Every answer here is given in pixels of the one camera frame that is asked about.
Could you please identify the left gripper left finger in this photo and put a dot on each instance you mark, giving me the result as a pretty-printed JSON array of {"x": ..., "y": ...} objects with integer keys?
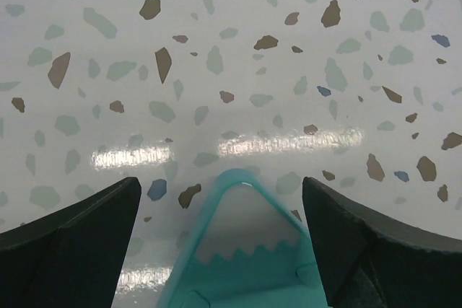
[{"x": 72, "y": 257}]

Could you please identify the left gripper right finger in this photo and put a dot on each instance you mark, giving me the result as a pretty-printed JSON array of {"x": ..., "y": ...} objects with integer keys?
[{"x": 368, "y": 259}]

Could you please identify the teal triangular socket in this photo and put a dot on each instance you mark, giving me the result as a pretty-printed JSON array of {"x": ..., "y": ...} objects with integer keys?
[{"x": 247, "y": 249}]

